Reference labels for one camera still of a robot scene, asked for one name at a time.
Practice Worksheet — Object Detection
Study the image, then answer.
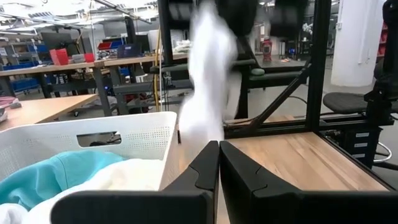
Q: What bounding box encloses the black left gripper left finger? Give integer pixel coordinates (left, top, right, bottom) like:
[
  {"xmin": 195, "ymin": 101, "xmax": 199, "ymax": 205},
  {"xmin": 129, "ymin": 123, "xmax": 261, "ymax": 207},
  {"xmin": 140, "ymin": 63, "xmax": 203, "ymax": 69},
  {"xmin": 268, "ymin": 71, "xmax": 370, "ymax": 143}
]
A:
[{"xmin": 51, "ymin": 140, "xmax": 220, "ymax": 224}]

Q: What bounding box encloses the white fluffy garment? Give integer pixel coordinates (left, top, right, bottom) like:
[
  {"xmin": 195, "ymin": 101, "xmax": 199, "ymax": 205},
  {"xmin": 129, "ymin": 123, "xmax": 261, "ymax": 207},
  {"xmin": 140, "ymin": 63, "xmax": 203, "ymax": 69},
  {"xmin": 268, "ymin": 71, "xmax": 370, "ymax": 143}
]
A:
[{"xmin": 0, "ymin": 157, "xmax": 166, "ymax": 224}]

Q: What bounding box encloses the red standing object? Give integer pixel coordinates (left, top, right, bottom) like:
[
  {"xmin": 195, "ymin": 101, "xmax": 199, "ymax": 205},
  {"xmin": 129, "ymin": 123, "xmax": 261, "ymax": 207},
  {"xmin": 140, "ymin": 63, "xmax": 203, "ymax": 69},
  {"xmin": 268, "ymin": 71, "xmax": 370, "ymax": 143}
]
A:
[{"xmin": 260, "ymin": 36, "xmax": 274, "ymax": 62}]

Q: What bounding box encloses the dark monitor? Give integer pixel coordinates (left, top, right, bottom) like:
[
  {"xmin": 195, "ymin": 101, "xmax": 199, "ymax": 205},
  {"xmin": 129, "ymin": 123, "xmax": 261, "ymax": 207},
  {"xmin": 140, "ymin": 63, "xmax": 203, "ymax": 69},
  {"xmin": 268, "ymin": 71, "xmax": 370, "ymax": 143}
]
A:
[{"xmin": 40, "ymin": 31, "xmax": 75, "ymax": 51}]

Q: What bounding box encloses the long wooden workbench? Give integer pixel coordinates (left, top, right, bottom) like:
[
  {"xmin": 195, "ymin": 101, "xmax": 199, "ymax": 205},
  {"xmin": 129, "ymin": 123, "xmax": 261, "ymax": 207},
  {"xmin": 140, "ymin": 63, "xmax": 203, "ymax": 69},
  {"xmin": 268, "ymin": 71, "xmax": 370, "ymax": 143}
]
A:
[{"xmin": 0, "ymin": 52, "xmax": 189, "ymax": 116}]

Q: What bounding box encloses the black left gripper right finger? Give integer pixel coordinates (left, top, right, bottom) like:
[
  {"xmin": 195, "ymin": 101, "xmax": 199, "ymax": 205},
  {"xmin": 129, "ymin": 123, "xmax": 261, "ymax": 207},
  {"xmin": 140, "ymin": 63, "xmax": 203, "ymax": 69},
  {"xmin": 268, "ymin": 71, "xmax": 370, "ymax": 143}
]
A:
[{"xmin": 220, "ymin": 141, "xmax": 398, "ymax": 224}]

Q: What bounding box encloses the black box with white labels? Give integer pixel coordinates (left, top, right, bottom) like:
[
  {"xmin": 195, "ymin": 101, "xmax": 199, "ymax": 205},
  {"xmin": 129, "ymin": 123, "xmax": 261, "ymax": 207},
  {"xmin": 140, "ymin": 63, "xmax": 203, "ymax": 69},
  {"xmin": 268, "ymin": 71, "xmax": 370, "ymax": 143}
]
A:
[{"xmin": 323, "ymin": 126, "xmax": 384, "ymax": 169}]

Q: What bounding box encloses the light wooden table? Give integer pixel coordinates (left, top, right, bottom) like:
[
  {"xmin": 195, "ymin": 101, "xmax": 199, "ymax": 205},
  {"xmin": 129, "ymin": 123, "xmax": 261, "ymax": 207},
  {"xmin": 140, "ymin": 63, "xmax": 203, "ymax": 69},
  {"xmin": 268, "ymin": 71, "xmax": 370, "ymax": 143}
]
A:
[{"xmin": 0, "ymin": 93, "xmax": 100, "ymax": 132}]

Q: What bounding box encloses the black diagonal frame brace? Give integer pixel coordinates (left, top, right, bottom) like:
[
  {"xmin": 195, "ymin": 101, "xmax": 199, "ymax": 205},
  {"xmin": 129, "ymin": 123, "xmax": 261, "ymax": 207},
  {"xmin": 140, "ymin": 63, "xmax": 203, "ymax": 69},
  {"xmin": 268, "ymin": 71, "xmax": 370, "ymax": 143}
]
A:
[{"xmin": 247, "ymin": 65, "xmax": 312, "ymax": 133}]

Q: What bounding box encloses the white pillar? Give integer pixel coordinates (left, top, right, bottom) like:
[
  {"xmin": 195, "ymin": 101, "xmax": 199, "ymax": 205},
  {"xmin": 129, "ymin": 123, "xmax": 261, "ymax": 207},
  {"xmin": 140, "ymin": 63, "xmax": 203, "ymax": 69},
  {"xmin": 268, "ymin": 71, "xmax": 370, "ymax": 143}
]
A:
[{"xmin": 330, "ymin": 0, "xmax": 386, "ymax": 88}]

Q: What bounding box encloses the black stool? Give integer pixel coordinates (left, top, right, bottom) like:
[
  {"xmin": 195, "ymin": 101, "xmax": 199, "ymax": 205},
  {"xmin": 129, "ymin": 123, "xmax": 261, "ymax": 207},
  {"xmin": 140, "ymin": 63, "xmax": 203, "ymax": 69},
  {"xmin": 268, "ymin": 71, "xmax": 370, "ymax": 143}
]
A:
[{"xmin": 322, "ymin": 91, "xmax": 398, "ymax": 171}]

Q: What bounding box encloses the black frame rail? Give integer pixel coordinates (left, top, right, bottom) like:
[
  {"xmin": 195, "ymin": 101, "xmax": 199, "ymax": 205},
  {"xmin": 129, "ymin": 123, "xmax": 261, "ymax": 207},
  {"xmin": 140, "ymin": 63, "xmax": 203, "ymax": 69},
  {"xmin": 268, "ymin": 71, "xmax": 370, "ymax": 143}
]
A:
[{"xmin": 223, "ymin": 113, "xmax": 396, "ymax": 140}]

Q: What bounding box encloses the teal drawstring garment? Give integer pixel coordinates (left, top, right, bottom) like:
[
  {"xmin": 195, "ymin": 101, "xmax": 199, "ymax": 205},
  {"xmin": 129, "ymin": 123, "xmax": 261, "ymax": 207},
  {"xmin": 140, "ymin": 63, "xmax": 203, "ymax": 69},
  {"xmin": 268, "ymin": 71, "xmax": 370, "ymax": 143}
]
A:
[{"xmin": 0, "ymin": 150, "xmax": 126, "ymax": 212}]

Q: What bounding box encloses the black frame post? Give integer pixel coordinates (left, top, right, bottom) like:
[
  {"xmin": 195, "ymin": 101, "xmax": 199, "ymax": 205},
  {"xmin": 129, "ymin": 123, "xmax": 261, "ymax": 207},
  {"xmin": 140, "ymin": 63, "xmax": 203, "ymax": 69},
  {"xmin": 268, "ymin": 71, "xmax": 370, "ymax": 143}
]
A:
[
  {"xmin": 157, "ymin": 0, "xmax": 174, "ymax": 65},
  {"xmin": 305, "ymin": 0, "xmax": 333, "ymax": 133}
]

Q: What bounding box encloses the blue crate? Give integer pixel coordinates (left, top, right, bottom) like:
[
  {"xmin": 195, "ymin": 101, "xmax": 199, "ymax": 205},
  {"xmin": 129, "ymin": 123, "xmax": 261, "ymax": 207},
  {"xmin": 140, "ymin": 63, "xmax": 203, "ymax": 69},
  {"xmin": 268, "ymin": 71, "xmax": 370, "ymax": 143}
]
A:
[{"xmin": 11, "ymin": 77, "xmax": 42, "ymax": 93}]

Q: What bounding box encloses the blue plastic bin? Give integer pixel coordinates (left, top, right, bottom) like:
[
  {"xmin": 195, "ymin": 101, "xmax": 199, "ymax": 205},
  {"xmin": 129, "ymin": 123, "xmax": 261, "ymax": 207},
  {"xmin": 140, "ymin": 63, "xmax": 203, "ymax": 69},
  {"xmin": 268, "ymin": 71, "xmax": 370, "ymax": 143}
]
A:
[{"xmin": 116, "ymin": 43, "xmax": 141, "ymax": 59}]

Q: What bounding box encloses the white perforated plastic basket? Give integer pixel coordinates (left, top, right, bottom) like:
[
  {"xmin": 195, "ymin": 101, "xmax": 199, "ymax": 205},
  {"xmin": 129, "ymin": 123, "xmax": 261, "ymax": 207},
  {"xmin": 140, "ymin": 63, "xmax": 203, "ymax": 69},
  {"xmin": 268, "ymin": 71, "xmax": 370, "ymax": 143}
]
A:
[{"xmin": 0, "ymin": 111, "xmax": 182, "ymax": 195}]

